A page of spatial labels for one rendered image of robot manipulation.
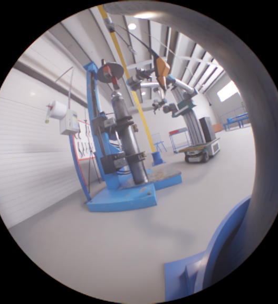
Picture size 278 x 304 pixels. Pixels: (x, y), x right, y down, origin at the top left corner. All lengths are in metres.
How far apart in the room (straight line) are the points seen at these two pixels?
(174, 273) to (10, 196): 2.25
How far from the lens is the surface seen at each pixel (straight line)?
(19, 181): 2.23
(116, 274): 0.62
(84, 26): 6.62
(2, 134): 2.43
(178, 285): 0.53
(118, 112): 1.35
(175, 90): 2.42
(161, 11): 0.16
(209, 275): 0.20
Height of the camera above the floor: 0.54
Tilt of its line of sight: level
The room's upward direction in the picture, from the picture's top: 17 degrees counter-clockwise
